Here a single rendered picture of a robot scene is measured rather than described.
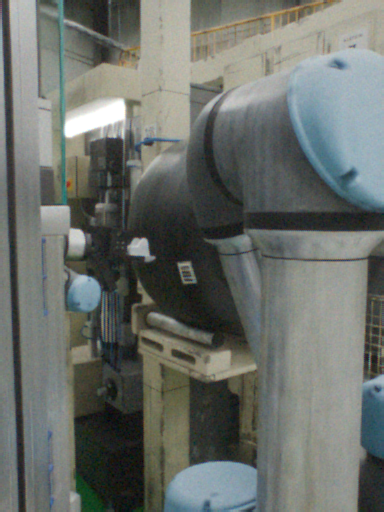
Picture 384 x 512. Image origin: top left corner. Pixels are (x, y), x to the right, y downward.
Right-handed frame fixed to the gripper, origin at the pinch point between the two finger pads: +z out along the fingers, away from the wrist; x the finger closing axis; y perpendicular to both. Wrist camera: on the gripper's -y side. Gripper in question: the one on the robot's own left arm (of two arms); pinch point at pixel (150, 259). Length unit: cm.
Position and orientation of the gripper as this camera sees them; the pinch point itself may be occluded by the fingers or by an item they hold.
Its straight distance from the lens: 123.4
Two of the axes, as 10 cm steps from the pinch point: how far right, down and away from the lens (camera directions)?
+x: -6.2, -0.7, 7.8
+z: 7.8, 0.6, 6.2
